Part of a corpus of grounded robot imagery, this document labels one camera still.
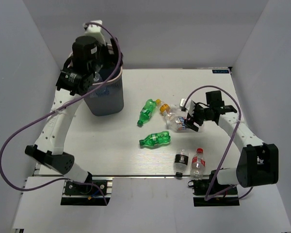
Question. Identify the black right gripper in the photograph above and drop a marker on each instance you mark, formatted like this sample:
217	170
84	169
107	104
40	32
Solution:
189	122

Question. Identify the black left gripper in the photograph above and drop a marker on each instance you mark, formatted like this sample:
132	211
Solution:
112	59

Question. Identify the blue orange label bottle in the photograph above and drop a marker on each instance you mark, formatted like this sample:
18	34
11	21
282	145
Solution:
176	123

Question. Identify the clear unlabelled plastic bottle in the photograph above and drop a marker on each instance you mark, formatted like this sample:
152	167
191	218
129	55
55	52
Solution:
176	108

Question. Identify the blue label water bottle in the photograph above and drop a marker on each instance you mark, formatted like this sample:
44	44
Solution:
102	74

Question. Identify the green Sprite bottle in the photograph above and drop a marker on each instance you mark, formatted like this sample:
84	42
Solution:
155	139
146	112

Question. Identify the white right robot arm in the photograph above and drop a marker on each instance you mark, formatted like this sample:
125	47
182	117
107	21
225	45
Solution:
258	162

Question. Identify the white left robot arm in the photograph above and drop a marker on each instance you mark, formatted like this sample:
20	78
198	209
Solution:
48	149

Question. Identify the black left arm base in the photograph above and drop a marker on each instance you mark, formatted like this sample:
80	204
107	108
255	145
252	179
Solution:
87	195

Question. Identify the grey mesh waste bin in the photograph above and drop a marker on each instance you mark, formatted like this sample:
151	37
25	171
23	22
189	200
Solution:
102	98

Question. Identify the orange label clear bottle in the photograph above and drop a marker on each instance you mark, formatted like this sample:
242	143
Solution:
165	110

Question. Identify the black label water bottle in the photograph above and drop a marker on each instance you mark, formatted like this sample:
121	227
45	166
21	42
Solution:
180	162

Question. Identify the red cap clear bottle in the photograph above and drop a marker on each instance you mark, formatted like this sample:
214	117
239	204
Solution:
198	165

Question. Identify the blue table corner label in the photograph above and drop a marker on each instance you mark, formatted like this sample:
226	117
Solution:
220	71

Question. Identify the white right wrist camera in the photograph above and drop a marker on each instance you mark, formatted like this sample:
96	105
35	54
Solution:
184	104

